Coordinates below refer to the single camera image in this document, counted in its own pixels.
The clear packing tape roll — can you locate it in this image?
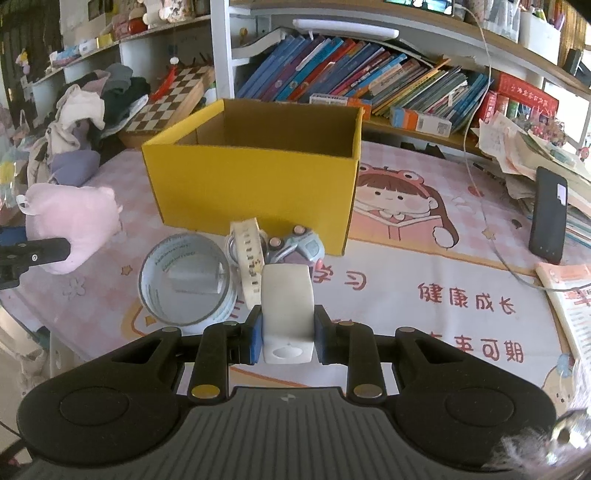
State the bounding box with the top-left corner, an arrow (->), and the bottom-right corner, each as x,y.
138,233 -> 238,334

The pink plush pig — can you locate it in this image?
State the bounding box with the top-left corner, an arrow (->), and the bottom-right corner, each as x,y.
16,183 -> 122,275

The white wrist watch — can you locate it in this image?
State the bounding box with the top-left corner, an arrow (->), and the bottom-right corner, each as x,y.
228,218 -> 266,309

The small toy car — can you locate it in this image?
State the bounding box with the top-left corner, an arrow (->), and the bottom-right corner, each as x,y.
266,225 -> 325,269

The pink printed table mat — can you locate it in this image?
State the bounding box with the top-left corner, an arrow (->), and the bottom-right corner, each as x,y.
1,142 -> 573,410

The pile of clothes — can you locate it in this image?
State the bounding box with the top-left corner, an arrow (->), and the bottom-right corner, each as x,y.
1,63 -> 150,202

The yellow cardboard box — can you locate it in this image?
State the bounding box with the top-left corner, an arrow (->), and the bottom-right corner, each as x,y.
141,99 -> 363,256

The wooden chess board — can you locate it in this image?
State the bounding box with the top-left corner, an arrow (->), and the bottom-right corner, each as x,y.
118,65 -> 215,149

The pink notebook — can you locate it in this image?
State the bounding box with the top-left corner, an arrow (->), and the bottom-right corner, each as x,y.
536,263 -> 591,369

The black smartphone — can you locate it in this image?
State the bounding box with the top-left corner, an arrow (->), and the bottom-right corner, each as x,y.
529,166 -> 568,265

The orange white medicine box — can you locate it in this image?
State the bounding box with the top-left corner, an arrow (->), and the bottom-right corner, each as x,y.
391,107 -> 452,138

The stack of papers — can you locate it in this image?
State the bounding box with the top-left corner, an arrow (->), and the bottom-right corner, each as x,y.
474,113 -> 590,246

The row of leaning books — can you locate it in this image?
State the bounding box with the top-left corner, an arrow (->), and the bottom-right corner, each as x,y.
235,33 -> 495,137

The grey shelf unit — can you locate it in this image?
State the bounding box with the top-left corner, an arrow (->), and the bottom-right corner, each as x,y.
27,0 -> 591,153

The white desk lamp bar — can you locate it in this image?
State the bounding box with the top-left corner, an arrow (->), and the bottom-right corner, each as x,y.
293,18 -> 400,41

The white charging cable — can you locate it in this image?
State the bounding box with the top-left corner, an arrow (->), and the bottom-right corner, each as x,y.
454,4 -> 555,292

